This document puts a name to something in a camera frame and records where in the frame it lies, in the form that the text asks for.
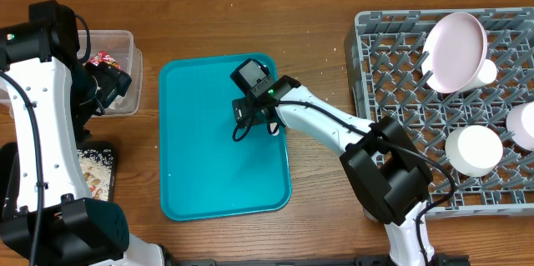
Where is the red snack wrapper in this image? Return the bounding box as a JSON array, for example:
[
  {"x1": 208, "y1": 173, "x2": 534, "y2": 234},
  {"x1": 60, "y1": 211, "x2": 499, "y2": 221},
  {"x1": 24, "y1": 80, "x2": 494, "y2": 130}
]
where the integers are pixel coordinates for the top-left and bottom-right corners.
[{"x1": 84, "y1": 51, "x2": 121, "y2": 70}]

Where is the white plastic fork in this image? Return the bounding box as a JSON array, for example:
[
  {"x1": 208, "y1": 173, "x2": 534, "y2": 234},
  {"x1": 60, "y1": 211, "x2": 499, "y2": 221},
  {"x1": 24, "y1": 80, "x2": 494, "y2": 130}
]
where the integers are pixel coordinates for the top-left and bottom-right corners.
[{"x1": 267, "y1": 123, "x2": 280, "y2": 136}]

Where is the large white plate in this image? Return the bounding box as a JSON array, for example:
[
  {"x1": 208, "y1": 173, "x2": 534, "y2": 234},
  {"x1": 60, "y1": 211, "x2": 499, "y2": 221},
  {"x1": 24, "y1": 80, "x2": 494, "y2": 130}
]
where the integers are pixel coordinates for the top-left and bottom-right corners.
[{"x1": 421, "y1": 12, "x2": 487, "y2": 93}]

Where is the green-white bowl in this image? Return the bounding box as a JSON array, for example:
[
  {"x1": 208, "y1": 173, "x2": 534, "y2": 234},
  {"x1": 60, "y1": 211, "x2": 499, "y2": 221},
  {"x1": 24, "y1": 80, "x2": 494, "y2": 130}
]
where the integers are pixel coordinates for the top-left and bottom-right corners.
[{"x1": 445, "y1": 125, "x2": 504, "y2": 177}]

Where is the white paper cup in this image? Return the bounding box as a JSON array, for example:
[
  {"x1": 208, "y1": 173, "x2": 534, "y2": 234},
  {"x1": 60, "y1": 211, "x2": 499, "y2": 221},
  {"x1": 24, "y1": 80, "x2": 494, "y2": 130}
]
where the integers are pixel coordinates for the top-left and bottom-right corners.
[{"x1": 476, "y1": 59, "x2": 498, "y2": 88}]

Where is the pink bowl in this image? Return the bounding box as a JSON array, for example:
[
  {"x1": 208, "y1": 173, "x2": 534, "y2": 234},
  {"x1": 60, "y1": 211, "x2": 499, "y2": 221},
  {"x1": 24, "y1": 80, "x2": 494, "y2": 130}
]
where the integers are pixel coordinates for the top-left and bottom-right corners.
[{"x1": 506, "y1": 102, "x2": 534, "y2": 151}]

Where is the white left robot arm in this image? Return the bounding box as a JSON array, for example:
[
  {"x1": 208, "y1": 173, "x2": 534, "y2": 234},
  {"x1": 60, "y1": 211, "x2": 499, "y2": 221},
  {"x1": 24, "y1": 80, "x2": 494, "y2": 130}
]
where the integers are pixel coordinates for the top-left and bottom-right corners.
[{"x1": 1, "y1": 0, "x2": 174, "y2": 265}]

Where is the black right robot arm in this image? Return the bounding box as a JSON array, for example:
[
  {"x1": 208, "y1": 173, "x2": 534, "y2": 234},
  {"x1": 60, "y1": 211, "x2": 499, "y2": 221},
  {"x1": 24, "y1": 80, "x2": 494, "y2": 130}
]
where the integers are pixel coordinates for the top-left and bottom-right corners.
[{"x1": 230, "y1": 58, "x2": 435, "y2": 265}]

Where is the black waste tray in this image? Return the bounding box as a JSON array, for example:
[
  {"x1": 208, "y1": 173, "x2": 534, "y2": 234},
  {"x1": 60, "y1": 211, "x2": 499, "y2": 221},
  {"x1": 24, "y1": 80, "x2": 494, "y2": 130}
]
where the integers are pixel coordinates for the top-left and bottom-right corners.
[{"x1": 1, "y1": 141, "x2": 118, "y2": 202}]

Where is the grey dishwasher rack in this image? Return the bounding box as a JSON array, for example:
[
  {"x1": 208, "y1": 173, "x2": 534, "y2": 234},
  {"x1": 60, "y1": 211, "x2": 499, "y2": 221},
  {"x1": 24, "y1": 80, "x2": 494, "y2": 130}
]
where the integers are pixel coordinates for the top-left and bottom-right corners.
[{"x1": 345, "y1": 7, "x2": 533, "y2": 219}]

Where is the clear plastic bin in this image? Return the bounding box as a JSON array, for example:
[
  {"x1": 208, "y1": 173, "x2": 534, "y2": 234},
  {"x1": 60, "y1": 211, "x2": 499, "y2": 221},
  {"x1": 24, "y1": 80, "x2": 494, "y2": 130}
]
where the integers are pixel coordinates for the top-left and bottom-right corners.
[{"x1": 78, "y1": 30, "x2": 143, "y2": 117}]

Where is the teal plastic tray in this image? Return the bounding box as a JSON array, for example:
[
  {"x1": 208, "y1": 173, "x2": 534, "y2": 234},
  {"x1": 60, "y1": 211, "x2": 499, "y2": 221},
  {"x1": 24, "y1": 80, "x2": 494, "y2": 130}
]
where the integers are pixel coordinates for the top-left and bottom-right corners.
[{"x1": 159, "y1": 53, "x2": 292, "y2": 221}]

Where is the rice and peanuts pile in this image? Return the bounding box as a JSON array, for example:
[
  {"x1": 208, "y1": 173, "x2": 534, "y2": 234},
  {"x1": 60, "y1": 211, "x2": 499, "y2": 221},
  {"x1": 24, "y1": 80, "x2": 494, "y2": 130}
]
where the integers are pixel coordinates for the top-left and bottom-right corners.
[{"x1": 78, "y1": 149, "x2": 113, "y2": 201}]

